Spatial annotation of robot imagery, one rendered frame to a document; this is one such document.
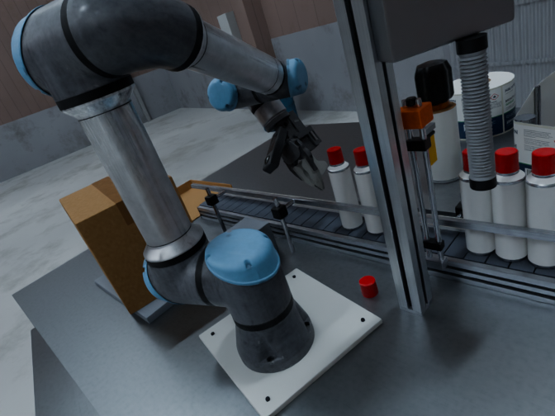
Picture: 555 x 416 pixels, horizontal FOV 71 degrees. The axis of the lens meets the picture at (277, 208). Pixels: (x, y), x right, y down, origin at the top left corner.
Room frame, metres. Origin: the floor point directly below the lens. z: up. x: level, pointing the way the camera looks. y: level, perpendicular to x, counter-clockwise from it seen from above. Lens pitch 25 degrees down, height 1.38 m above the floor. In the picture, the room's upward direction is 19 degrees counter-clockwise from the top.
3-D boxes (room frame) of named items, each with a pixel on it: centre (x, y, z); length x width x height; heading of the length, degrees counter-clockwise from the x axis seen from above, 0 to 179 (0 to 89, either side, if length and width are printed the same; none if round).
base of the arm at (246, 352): (0.58, 0.09, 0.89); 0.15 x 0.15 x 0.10
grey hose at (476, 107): (0.49, -0.30, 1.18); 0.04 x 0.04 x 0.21
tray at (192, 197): (1.47, 0.33, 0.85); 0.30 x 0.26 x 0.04; 38
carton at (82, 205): (1.01, 0.40, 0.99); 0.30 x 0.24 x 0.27; 28
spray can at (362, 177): (0.77, -0.21, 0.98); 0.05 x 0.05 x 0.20
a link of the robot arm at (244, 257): (0.58, 0.09, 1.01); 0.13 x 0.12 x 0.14; 58
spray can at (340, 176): (0.83, -0.16, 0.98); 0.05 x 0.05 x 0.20
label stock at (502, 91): (1.14, -0.69, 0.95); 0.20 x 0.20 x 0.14
